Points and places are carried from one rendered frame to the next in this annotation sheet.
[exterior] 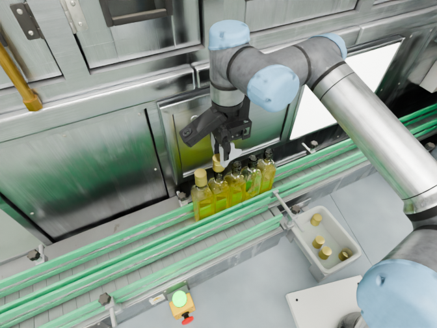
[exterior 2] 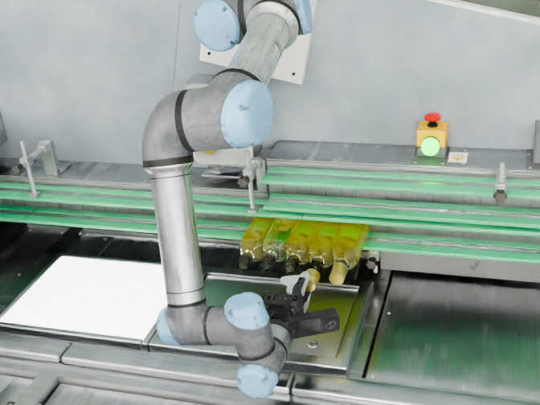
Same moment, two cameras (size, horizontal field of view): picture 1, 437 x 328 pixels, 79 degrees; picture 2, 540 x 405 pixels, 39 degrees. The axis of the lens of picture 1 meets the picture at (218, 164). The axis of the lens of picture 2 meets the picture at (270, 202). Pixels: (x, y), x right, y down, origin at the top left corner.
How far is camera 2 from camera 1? 101 cm
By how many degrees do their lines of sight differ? 8
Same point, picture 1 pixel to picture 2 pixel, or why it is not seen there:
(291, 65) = (223, 323)
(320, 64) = (194, 313)
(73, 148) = (461, 374)
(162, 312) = (460, 137)
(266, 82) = (254, 317)
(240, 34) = (249, 371)
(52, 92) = not seen: outside the picture
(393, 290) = (254, 136)
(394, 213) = (98, 100)
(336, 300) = not seen: hidden behind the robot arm
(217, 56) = (275, 367)
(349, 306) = not seen: hidden behind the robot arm
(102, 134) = (423, 374)
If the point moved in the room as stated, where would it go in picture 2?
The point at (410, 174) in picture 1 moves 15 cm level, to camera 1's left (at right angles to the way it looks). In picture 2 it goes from (182, 193) to (254, 229)
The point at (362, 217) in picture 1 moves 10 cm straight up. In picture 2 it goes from (145, 116) to (128, 129)
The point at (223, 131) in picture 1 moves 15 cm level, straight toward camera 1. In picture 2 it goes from (294, 306) to (323, 255)
